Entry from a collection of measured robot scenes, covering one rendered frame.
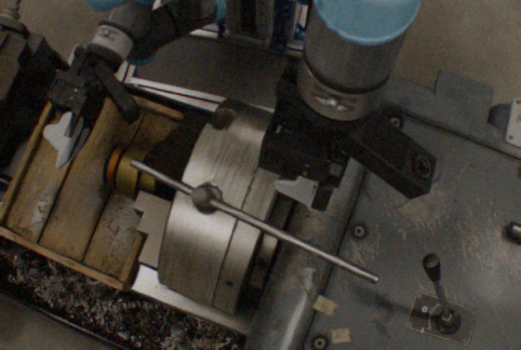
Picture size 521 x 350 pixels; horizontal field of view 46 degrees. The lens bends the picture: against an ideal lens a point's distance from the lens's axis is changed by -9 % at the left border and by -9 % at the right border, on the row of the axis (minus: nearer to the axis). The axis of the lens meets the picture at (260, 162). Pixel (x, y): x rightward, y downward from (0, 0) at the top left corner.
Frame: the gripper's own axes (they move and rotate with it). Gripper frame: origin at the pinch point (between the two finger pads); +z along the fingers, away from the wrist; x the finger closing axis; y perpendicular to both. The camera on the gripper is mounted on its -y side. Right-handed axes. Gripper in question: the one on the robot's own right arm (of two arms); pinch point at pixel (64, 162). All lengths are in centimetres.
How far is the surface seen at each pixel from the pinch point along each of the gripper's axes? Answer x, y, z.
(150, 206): 1.7, -17.1, 1.7
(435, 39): -108, -62, -114
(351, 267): 25, -47, 5
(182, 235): 12.3, -25.6, 6.0
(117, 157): 3.1, -9.5, -3.3
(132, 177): 3.3, -13.1, -1.2
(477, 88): 17, -58, -28
